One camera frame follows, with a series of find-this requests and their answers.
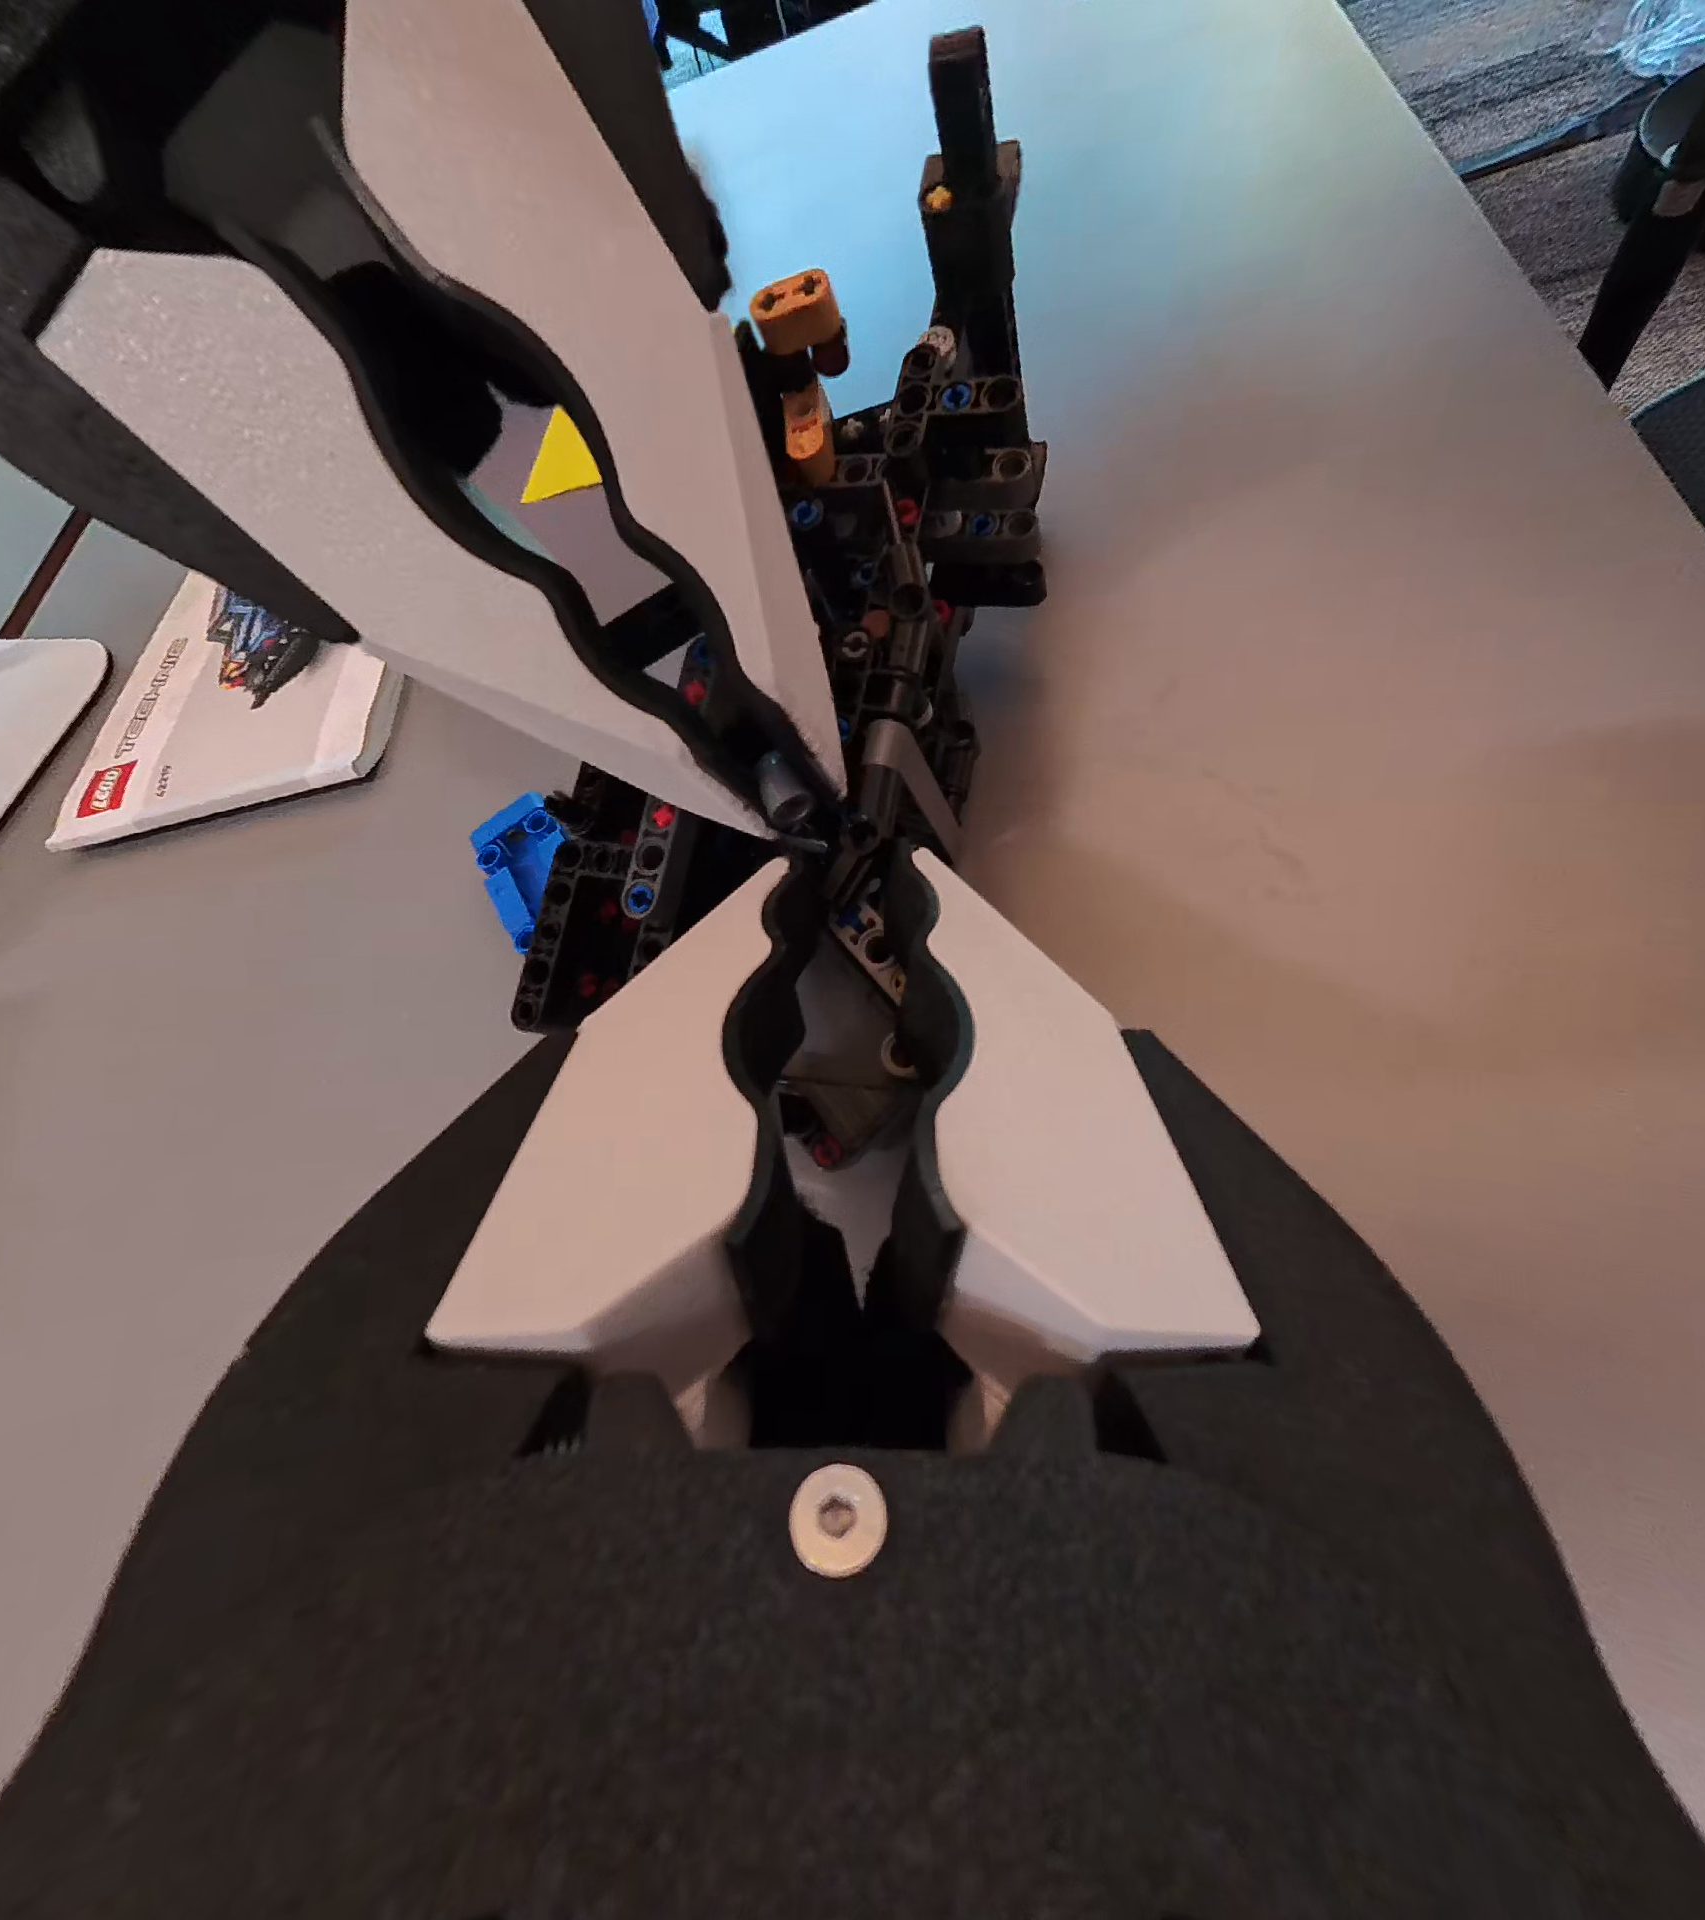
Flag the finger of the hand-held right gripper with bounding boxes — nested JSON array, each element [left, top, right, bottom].
[[337, 0, 849, 800], [30, 244, 798, 842]]

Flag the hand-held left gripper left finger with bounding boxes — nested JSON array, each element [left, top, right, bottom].
[[423, 861, 855, 1362]]

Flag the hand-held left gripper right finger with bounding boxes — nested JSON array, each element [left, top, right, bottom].
[[865, 844, 1262, 1368]]

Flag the black lego technic model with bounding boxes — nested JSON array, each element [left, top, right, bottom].
[[513, 22, 1053, 1171]]

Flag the lego instruction booklet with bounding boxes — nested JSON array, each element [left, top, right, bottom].
[[43, 570, 406, 854]]

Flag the blue lego block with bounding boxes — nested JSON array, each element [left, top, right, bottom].
[[468, 792, 555, 956]]

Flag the yellow paper sheet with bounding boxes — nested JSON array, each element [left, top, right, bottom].
[[517, 401, 608, 507]]

